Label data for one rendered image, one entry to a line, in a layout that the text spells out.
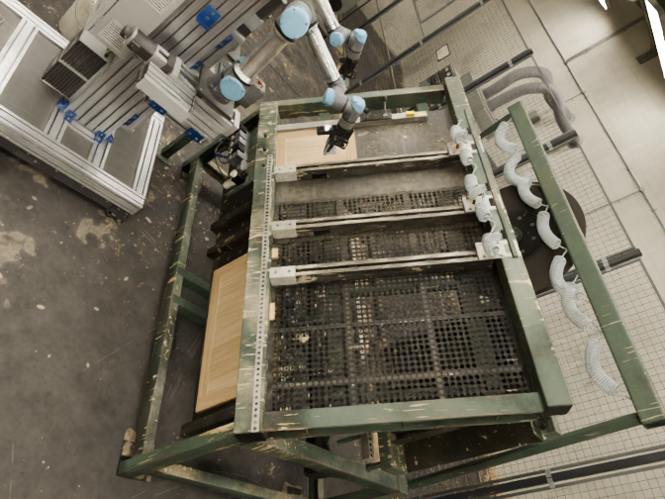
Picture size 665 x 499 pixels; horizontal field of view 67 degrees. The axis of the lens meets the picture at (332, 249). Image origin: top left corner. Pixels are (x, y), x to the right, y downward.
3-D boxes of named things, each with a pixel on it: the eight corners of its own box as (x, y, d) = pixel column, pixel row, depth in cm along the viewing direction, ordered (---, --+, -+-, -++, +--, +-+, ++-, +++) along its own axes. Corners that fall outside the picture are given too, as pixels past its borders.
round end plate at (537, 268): (438, 213, 343) (556, 155, 307) (442, 218, 346) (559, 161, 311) (462, 315, 293) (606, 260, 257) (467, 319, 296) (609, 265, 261)
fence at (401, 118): (277, 130, 326) (276, 125, 323) (426, 116, 323) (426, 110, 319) (277, 135, 323) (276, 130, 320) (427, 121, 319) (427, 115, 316)
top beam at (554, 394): (442, 90, 338) (443, 77, 330) (457, 88, 337) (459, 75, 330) (541, 417, 200) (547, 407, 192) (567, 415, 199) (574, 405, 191)
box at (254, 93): (233, 86, 329) (252, 71, 321) (245, 99, 336) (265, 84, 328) (231, 97, 321) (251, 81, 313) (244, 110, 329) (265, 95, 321)
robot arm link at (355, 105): (351, 91, 237) (367, 99, 239) (341, 109, 245) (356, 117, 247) (349, 100, 232) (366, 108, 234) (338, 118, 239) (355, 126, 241)
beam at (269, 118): (262, 115, 347) (259, 102, 339) (280, 114, 347) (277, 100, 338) (238, 443, 209) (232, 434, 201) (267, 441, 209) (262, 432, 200)
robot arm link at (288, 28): (239, 95, 248) (318, 14, 220) (233, 108, 236) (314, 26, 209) (221, 77, 243) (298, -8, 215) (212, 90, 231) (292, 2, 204)
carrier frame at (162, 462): (182, 162, 376) (264, 103, 339) (301, 251, 464) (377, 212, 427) (115, 475, 239) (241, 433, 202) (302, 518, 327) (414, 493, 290)
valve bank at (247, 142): (216, 131, 325) (242, 111, 314) (232, 144, 334) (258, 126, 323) (207, 185, 294) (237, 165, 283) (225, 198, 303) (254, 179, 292)
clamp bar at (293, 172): (276, 172, 301) (269, 141, 282) (478, 153, 296) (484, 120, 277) (276, 184, 295) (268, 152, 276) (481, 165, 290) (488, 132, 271)
